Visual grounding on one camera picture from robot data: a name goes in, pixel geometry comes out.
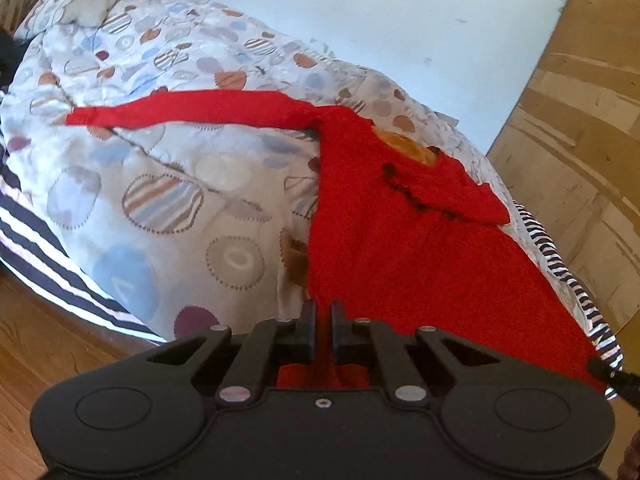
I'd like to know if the navy white striped bedsheet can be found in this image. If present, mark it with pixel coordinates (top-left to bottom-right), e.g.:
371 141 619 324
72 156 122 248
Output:
1 164 165 344

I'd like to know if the brown cardboard panel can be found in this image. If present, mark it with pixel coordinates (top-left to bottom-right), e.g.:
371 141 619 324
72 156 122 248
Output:
485 0 640 334

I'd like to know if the circle patterned quilt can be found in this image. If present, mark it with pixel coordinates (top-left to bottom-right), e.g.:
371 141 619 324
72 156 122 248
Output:
1 0 588 341

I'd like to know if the red knit sweater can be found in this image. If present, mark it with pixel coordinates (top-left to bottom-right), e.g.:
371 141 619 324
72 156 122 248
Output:
66 90 603 390

